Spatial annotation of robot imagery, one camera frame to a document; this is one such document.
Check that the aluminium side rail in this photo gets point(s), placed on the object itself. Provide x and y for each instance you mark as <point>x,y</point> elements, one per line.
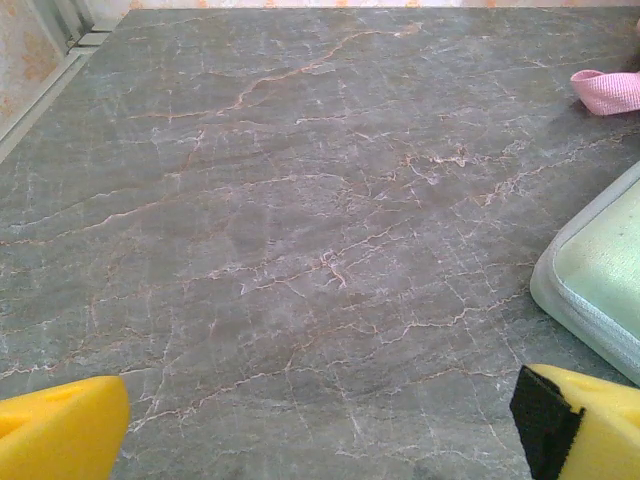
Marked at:
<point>45,95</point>

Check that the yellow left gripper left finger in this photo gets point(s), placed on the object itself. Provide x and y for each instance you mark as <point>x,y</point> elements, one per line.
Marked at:
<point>55,435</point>

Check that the pink backpack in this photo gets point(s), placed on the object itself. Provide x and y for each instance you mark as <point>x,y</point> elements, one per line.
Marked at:
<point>610,92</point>

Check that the aluminium frame post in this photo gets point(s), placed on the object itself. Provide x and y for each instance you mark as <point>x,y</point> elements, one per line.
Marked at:
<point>67,22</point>

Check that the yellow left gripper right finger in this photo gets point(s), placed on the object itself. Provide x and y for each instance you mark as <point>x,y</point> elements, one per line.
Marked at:
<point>605,435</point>

